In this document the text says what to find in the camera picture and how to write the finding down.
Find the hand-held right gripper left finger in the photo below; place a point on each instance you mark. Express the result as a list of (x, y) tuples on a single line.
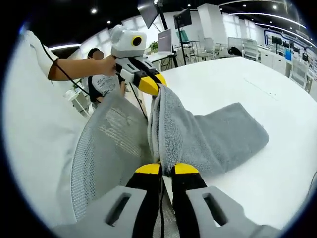
[(143, 203)]

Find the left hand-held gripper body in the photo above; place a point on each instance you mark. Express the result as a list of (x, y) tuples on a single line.
[(123, 42)]

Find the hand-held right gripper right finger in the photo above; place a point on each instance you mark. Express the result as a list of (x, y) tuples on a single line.
[(188, 205)]

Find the grey towel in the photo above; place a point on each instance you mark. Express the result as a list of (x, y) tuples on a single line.
[(210, 138)]

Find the person's left hand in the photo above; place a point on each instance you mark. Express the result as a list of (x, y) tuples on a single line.
[(107, 65)]

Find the small potted plant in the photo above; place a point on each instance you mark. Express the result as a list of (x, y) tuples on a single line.
[(153, 46)]

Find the silver monitor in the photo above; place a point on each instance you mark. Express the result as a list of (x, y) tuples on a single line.
[(164, 41)]

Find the large black hanging screen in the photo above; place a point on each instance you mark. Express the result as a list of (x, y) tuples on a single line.
[(148, 15)]

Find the black stand pole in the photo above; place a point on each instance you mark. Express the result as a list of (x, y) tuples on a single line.
[(168, 34)]

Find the green board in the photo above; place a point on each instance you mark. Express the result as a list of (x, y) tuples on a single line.
[(181, 37)]

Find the black monitor on stand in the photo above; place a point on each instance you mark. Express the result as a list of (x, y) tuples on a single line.
[(182, 18)]

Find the white office chair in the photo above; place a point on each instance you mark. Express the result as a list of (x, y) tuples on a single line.
[(251, 49), (209, 47), (235, 41), (299, 74)]

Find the grey mesh chair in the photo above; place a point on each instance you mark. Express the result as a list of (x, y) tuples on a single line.
[(111, 143)]

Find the black backpack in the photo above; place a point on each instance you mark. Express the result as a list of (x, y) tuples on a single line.
[(234, 51)]

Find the person's white shirt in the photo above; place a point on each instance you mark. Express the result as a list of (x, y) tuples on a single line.
[(37, 124)]

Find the blue container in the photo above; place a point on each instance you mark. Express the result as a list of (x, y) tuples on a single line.
[(288, 54)]

